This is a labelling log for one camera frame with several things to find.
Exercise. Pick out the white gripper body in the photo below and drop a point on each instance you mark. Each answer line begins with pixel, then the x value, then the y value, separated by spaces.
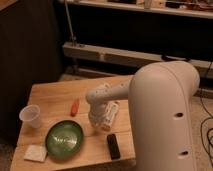
pixel 97 121

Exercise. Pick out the green ceramic bowl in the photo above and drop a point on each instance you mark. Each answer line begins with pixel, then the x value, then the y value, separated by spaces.
pixel 64 139

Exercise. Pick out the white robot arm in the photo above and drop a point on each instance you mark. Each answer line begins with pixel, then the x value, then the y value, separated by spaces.
pixel 158 96

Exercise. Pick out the white labelled bottle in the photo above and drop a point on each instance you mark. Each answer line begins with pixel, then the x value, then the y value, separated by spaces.
pixel 109 116

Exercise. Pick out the orange carrot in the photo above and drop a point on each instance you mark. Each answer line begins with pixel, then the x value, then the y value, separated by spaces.
pixel 74 107

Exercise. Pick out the black remote control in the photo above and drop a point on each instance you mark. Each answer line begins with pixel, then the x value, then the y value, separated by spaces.
pixel 113 146

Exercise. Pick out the wooden table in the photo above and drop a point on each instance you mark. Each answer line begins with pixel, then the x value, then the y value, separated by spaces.
pixel 55 101

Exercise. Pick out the grey baseboard heater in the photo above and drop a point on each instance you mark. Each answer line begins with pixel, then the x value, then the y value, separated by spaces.
pixel 110 61

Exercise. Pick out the clear plastic cup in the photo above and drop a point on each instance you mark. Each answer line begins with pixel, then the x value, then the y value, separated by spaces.
pixel 31 115

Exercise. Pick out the white square sponge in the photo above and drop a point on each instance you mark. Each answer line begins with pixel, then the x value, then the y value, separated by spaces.
pixel 35 153

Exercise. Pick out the metal pole stand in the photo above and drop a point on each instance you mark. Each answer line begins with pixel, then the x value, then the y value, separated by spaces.
pixel 72 36

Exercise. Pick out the wooden shelf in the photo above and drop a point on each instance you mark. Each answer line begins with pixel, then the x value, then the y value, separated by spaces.
pixel 140 8

